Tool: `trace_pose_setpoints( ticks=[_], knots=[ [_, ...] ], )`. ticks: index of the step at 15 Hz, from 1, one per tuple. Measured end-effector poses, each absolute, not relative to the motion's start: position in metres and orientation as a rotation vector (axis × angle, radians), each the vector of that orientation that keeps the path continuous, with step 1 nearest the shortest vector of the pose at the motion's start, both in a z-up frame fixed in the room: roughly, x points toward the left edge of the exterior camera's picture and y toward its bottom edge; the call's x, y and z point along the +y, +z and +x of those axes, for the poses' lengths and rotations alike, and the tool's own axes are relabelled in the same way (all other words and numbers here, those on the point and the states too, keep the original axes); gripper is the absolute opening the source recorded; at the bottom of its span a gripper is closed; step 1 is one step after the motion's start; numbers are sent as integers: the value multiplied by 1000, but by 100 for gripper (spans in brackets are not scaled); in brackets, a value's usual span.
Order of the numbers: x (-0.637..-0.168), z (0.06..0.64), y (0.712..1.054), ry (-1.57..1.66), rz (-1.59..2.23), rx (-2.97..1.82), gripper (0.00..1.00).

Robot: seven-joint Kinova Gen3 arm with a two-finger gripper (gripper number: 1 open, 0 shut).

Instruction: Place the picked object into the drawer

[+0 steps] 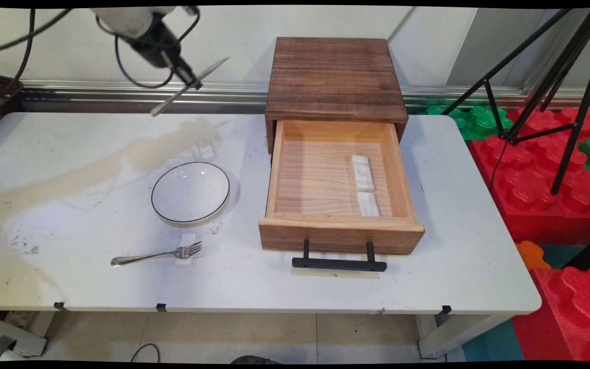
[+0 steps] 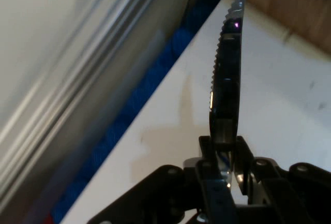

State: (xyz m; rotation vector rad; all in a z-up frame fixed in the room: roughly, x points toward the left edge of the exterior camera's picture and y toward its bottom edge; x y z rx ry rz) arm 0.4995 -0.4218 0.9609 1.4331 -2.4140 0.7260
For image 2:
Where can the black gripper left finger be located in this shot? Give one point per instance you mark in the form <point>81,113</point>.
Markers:
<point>181,195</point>

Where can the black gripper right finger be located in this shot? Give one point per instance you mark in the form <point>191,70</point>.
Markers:
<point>284,195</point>

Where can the serrated steel table knife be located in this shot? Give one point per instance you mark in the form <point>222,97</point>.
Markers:
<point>228,79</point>

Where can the dark wooden cabinet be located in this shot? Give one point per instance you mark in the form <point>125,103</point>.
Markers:
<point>284,6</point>

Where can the aluminium wall rail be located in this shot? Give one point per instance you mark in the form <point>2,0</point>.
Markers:
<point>64,79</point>

